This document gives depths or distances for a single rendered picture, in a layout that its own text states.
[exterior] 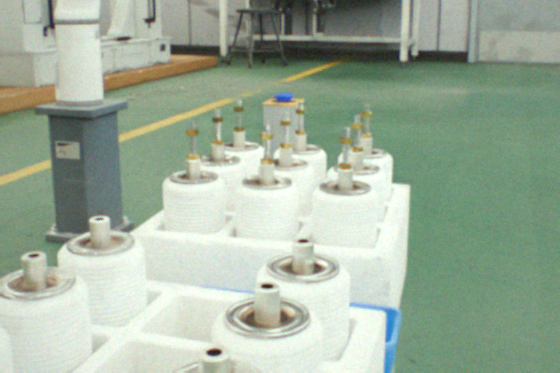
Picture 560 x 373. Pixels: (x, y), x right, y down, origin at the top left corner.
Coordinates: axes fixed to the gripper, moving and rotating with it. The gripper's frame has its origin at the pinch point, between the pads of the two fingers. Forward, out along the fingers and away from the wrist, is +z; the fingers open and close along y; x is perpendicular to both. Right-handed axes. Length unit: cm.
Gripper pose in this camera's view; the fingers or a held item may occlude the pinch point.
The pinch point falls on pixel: (302, 28)
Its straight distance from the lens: 121.8
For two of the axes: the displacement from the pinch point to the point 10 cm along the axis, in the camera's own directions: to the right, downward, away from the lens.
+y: 7.5, 1.5, -6.4
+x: 6.6, -1.7, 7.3
